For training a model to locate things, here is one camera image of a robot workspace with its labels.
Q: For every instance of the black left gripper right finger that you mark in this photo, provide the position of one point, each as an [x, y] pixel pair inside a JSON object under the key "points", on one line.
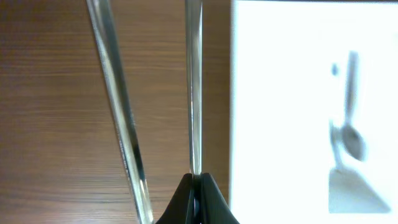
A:
{"points": [[214, 209]]}

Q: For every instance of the small steel measuring spoon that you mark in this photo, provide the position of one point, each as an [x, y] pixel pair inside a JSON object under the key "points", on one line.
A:
{"points": [[334, 130]]}

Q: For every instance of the white plastic cutlery tray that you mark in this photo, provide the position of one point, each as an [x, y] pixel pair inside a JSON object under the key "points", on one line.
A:
{"points": [[289, 62]]}

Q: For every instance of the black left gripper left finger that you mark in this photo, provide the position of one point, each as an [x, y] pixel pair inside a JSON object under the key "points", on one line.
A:
{"points": [[180, 208]]}

